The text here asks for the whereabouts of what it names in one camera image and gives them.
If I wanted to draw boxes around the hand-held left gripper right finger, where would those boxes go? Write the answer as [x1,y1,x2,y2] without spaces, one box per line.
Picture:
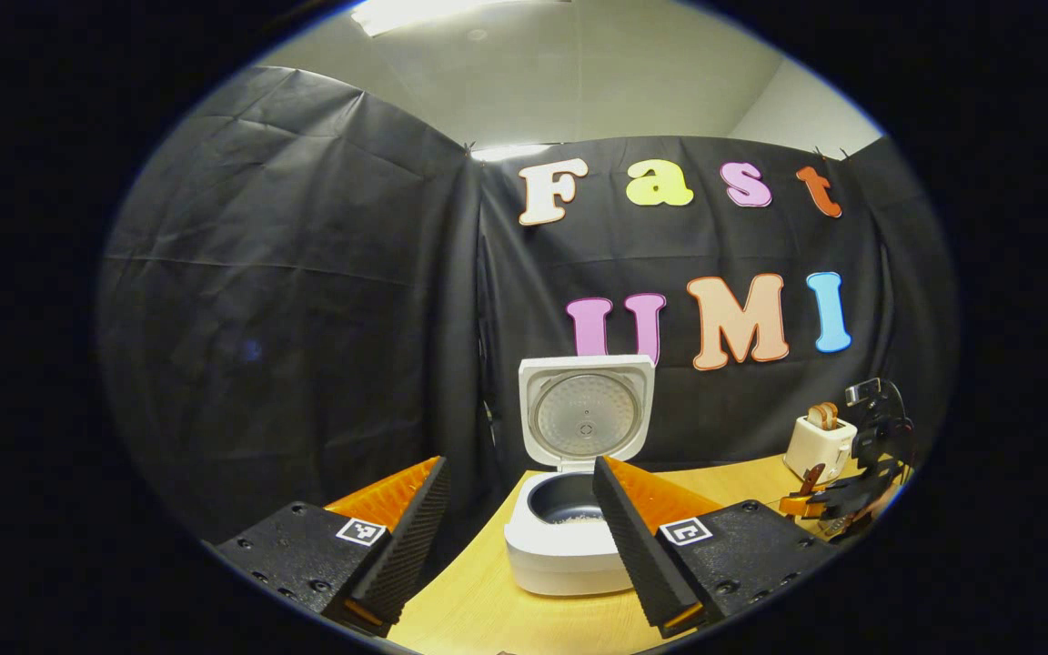
[591,455,843,640]

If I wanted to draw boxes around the brown wooden spoon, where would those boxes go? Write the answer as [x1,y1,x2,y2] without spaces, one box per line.
[797,464,827,519]

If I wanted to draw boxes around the black backdrop cloth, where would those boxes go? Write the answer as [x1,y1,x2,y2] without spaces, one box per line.
[96,65,960,547]

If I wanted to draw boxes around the white rice cooker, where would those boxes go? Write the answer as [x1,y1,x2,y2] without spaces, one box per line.
[503,355,657,598]

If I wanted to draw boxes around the ceiling light panel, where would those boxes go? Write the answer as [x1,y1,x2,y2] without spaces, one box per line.
[351,0,570,37]
[472,144,554,163]

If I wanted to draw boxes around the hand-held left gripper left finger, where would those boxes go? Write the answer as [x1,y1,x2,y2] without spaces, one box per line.
[201,455,450,638]

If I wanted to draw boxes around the white toaster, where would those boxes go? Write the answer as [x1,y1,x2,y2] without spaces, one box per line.
[783,415,858,483]

